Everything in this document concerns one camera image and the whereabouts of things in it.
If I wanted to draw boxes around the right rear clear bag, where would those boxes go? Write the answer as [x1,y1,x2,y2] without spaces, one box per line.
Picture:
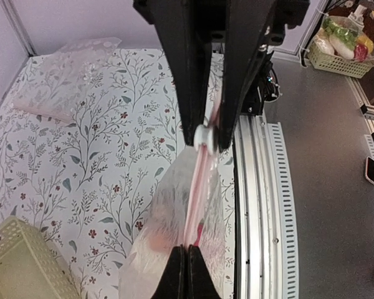
[12,37,121,123]

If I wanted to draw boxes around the background basket of toys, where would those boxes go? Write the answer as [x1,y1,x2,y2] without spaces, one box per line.
[307,15,374,78]

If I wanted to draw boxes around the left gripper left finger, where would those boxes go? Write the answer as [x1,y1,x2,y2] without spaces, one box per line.
[152,246,187,299]

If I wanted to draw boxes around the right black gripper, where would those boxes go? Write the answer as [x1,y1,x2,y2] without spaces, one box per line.
[133,1,310,151]

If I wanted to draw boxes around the right aluminium frame post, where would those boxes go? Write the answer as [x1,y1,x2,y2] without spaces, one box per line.
[0,0,38,57]

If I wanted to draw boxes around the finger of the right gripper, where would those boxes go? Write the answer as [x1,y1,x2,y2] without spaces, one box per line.
[147,1,211,146]

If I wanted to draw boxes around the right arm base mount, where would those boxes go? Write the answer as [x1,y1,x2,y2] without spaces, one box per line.
[241,60,281,116]

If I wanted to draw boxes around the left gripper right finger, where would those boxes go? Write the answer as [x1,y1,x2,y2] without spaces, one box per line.
[186,245,220,299]

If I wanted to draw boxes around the clear zip top bag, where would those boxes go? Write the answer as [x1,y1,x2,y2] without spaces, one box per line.
[118,94,225,298]

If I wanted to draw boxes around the floral table mat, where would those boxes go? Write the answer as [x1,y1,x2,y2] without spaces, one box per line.
[0,49,236,298]

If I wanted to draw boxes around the green perforated plastic basket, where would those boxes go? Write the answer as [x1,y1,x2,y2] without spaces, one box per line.
[0,216,80,298]

